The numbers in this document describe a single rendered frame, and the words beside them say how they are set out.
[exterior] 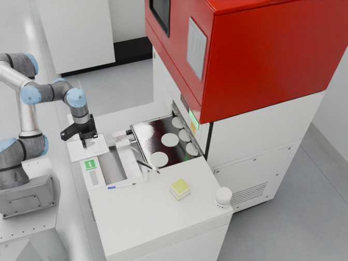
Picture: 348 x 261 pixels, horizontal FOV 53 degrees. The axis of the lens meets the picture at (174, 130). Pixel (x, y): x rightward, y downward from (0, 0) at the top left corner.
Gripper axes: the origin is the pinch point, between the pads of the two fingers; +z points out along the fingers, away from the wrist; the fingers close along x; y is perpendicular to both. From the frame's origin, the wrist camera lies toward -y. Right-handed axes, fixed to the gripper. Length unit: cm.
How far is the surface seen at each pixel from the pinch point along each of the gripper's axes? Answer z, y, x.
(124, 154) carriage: 22.7, 20.4, 6.7
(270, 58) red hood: -43, 84, -15
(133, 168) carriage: 22.8, 22.2, -4.1
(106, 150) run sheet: 14.4, 10.8, 5.8
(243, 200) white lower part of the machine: 87, 98, -15
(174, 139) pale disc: 21, 50, 5
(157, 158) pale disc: 20.8, 36.2, -3.8
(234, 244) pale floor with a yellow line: 111, 85, -35
